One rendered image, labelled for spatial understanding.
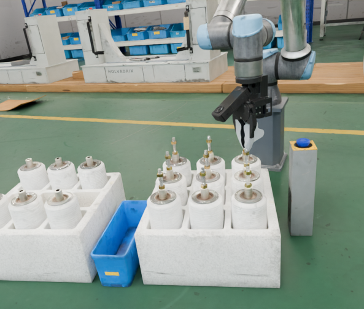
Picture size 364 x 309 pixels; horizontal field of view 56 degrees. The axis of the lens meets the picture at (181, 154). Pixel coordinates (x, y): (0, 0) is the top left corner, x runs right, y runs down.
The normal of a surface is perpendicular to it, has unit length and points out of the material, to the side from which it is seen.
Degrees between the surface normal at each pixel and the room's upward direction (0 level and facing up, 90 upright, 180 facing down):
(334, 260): 0
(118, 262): 92
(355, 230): 0
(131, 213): 88
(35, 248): 90
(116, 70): 90
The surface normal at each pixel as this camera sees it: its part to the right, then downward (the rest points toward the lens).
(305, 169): -0.14, 0.40
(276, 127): 0.35, 0.34
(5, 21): 0.91, 0.08
